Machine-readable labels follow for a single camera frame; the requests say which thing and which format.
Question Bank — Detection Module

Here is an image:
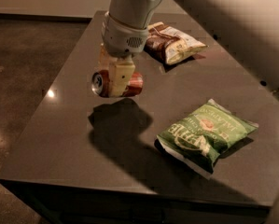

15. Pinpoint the green jalapeno chip bag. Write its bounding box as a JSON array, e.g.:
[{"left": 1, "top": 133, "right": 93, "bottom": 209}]
[{"left": 157, "top": 99, "right": 258, "bottom": 178}]

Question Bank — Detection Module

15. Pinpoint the brown and white chip bag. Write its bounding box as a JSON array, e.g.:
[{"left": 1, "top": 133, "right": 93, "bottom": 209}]
[{"left": 145, "top": 21, "right": 207, "bottom": 65}]

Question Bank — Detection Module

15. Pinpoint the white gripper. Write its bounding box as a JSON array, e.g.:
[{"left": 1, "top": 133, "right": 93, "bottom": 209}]
[{"left": 98, "top": 12, "right": 149, "bottom": 97}]

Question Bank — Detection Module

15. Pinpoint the red coke can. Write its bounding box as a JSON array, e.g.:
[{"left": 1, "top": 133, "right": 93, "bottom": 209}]
[{"left": 91, "top": 70, "right": 144, "bottom": 98}]

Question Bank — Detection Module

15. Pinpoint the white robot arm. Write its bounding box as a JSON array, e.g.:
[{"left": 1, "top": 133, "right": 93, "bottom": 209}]
[{"left": 102, "top": 0, "right": 279, "bottom": 101}]

